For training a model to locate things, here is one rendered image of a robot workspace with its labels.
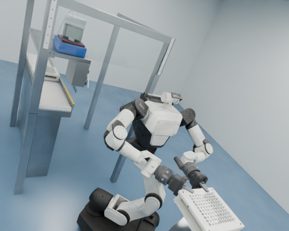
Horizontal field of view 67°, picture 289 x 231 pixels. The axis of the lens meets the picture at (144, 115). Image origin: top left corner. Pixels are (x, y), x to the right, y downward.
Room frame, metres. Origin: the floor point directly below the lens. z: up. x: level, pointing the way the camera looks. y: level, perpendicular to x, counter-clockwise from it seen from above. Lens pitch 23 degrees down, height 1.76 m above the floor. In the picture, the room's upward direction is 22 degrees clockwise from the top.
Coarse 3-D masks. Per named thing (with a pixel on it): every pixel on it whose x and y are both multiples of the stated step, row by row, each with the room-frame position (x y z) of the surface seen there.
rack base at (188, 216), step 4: (176, 196) 0.91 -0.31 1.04; (176, 200) 0.89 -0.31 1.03; (180, 204) 0.87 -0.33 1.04; (184, 204) 0.88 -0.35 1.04; (180, 208) 0.86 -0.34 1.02; (184, 208) 0.85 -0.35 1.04; (184, 212) 0.83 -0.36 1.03; (188, 212) 0.84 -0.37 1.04; (184, 216) 0.82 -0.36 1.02; (188, 216) 0.81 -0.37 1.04; (192, 216) 0.82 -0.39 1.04; (188, 220) 0.80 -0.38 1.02; (192, 220) 0.80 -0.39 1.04; (192, 224) 0.78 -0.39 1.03; (196, 224) 0.79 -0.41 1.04; (192, 228) 0.77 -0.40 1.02; (196, 228) 0.76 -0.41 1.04; (200, 228) 0.77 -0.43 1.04
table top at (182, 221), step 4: (180, 220) 0.92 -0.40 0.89; (184, 220) 0.93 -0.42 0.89; (176, 224) 0.88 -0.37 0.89; (180, 224) 0.89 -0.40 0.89; (184, 224) 0.91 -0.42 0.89; (188, 224) 0.92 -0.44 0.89; (172, 228) 0.85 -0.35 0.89; (176, 228) 0.86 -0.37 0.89; (180, 228) 0.87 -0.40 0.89; (184, 228) 0.88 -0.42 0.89; (188, 228) 0.89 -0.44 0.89
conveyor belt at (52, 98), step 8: (32, 56) 2.47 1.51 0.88; (48, 64) 2.44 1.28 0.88; (48, 88) 1.83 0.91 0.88; (56, 88) 1.90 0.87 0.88; (48, 96) 1.68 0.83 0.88; (56, 96) 1.74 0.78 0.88; (64, 96) 1.80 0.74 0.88; (40, 104) 1.51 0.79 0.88; (48, 104) 1.55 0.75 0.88; (56, 104) 1.60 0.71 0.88; (64, 104) 1.66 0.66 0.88
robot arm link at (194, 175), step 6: (186, 168) 1.12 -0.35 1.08; (192, 168) 1.11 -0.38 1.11; (186, 174) 1.10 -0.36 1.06; (192, 174) 1.08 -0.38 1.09; (198, 174) 1.06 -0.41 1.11; (204, 174) 1.06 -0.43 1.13; (192, 180) 1.07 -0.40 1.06; (198, 180) 1.03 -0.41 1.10; (204, 180) 1.04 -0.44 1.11; (192, 186) 1.04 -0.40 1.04; (198, 186) 1.03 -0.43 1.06
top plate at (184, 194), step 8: (184, 192) 0.91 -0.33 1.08; (200, 192) 0.96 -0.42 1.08; (216, 192) 1.01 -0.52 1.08; (184, 200) 0.86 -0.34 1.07; (192, 200) 0.87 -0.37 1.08; (208, 200) 0.92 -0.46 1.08; (192, 208) 0.82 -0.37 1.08; (200, 208) 0.84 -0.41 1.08; (224, 208) 0.91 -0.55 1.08; (200, 216) 0.79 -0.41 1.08; (232, 216) 0.88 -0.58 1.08; (200, 224) 0.75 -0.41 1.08; (208, 224) 0.76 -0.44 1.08; (224, 224) 0.80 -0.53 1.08; (232, 224) 0.82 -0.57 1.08; (240, 224) 0.84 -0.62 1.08
